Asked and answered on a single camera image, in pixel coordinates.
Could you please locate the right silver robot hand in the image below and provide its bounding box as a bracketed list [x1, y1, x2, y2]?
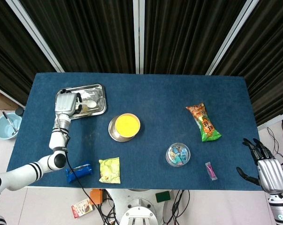
[236, 137, 283, 194]

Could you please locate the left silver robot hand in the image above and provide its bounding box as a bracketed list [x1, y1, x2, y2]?
[54, 88, 84, 116]

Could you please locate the white plastic spoon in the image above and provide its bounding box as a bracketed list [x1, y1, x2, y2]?
[77, 101, 97, 109]

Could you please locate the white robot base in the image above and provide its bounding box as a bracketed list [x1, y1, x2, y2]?
[106, 188, 174, 225]

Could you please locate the rectangular metal tray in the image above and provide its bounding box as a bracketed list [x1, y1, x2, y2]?
[56, 83, 107, 120]

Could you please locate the metal bowl of yellow sauce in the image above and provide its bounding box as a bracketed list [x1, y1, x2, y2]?
[107, 113, 141, 143]

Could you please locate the light blue bowl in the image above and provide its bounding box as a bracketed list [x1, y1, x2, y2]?
[0, 112, 23, 141]

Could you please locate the clear round candy container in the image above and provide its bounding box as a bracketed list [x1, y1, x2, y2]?
[165, 142, 191, 168]

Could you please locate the small pink candy packet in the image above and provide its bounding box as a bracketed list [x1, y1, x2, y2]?
[204, 161, 218, 181]

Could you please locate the blue cookie packet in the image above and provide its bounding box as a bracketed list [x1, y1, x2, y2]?
[65, 161, 93, 183]

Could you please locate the black pleated curtain panel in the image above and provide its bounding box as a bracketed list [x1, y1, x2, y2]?
[19, 0, 136, 73]
[211, 0, 283, 127]
[143, 0, 247, 75]
[0, 0, 57, 106]

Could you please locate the yellow green snack packet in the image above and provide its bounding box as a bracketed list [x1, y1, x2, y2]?
[98, 157, 122, 184]

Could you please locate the orange green snack bag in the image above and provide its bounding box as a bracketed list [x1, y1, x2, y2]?
[185, 102, 222, 143]

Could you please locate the blue felt table cloth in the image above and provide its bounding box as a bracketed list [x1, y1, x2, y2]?
[6, 72, 268, 191]

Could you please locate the orange box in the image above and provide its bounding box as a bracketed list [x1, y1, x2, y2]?
[89, 188, 104, 206]

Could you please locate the red white food packet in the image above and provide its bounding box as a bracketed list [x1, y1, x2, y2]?
[70, 198, 94, 219]

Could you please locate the green block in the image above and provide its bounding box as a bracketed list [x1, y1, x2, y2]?
[155, 190, 172, 203]

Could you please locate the thin black floor cable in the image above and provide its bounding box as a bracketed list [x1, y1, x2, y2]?
[267, 126, 283, 165]

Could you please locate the metal spoon with black handle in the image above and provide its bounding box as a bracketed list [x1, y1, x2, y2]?
[1, 110, 18, 136]

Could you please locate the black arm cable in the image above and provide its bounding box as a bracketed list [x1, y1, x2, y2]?
[65, 150, 120, 225]

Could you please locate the white frame post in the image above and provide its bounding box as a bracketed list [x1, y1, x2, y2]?
[5, 0, 65, 73]
[206, 0, 260, 75]
[132, 0, 145, 75]

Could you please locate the black cable bundle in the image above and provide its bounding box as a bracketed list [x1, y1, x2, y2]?
[163, 189, 191, 225]

